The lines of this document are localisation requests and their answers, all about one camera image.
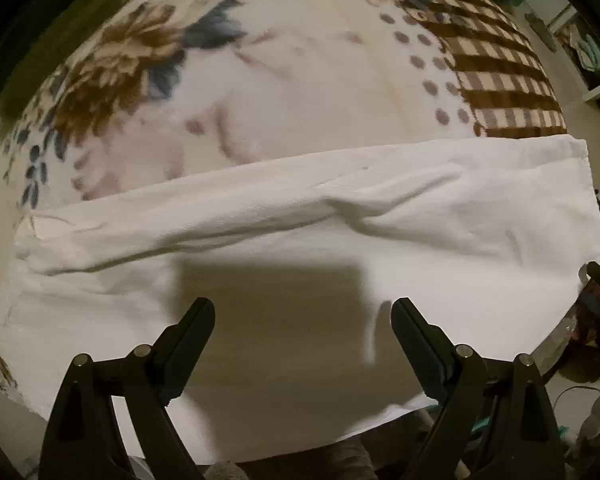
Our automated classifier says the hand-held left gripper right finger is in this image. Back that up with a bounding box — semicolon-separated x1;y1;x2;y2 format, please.
390;297;567;480

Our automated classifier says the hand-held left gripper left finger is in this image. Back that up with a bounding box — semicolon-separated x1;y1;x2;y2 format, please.
39;297;216;480

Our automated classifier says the white towel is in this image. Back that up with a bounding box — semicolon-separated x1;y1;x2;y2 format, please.
0;134;600;463

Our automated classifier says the dark clutter pile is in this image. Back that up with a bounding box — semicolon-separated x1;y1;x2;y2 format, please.
555;260;600;386

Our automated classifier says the floral printed blanket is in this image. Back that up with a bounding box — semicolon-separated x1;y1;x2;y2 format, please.
0;0;568;406

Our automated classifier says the white shelf unit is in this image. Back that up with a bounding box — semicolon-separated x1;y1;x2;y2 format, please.
525;0;600;126

